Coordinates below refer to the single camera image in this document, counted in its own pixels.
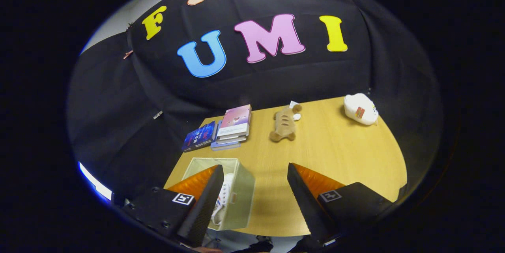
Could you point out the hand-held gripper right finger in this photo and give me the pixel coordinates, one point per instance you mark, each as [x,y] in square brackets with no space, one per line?
[309,209]

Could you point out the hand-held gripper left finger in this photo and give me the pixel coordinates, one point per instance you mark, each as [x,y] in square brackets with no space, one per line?
[201,211]

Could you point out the white canvas shoe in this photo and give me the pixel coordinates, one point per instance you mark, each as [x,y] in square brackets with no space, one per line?
[225,193]

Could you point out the beige fabric storage box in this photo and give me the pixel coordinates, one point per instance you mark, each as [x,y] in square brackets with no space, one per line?
[242,193]

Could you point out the light blue book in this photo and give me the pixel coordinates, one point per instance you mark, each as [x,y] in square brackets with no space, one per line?
[225,147]

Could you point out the dark blue book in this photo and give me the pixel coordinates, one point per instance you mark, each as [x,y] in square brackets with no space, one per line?
[199,136]

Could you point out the grey book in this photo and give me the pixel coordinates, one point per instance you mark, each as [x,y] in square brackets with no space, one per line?
[232,139]

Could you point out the brown plush toy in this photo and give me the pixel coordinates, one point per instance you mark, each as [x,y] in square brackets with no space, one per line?
[285,124]

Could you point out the pink cover book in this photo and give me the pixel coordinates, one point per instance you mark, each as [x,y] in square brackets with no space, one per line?
[234,120]

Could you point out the silver clip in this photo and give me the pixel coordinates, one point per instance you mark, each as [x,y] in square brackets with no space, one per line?
[158,115]

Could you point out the small white paper tag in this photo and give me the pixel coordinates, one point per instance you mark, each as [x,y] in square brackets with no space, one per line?
[293,104]

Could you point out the lit computer monitor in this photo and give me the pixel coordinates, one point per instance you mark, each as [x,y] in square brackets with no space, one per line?
[94,182]

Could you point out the white plush toy red label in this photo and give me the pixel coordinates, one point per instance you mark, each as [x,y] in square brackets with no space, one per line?
[359,107]

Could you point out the black backdrop cloth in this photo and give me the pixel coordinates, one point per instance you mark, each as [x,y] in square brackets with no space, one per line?
[315,75]

